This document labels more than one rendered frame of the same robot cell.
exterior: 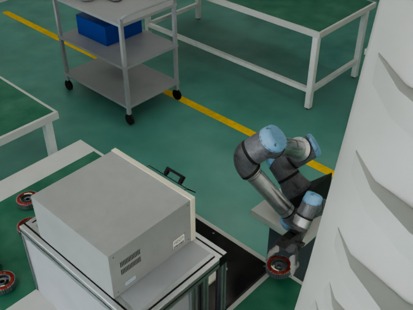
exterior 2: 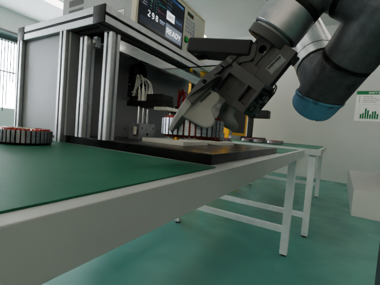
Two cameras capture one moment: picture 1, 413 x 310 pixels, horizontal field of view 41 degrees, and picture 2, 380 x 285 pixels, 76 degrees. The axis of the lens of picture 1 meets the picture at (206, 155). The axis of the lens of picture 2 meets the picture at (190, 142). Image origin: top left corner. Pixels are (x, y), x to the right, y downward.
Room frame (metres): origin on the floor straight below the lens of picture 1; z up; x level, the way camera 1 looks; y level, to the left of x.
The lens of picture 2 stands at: (1.52, -0.74, 0.81)
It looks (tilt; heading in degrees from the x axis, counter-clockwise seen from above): 3 degrees down; 78
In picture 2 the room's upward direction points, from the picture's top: 5 degrees clockwise
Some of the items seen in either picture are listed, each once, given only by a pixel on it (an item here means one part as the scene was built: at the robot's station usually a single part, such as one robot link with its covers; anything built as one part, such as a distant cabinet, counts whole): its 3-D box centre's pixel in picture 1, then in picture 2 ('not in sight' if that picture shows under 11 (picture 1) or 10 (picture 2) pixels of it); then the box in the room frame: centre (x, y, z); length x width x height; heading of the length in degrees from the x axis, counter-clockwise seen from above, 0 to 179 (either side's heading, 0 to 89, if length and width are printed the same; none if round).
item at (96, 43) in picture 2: not in sight; (161, 69); (1.59, 0.22, 1.04); 0.62 x 0.02 x 0.03; 47
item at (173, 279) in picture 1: (120, 243); (134, 59); (1.48, 0.32, 1.09); 0.68 x 0.44 x 0.05; 47
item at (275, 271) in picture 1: (278, 267); (192, 127); (1.61, -0.31, 0.82); 0.11 x 0.11 x 0.04
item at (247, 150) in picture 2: (180, 259); (190, 145); (1.71, 0.11, 0.76); 0.64 x 0.47 x 0.02; 47
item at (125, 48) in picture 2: not in sight; (177, 72); (1.64, 0.17, 1.03); 0.62 x 0.01 x 0.03; 47
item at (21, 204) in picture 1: (27, 200); not in sight; (2.10, 0.89, 0.77); 0.11 x 0.11 x 0.04
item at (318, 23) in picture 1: (247, 23); not in sight; (5.20, -0.40, 0.37); 2.20 x 0.90 x 0.75; 47
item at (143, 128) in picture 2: not in sight; (141, 131); (1.53, 0.11, 0.80); 0.08 x 0.05 x 0.06; 47
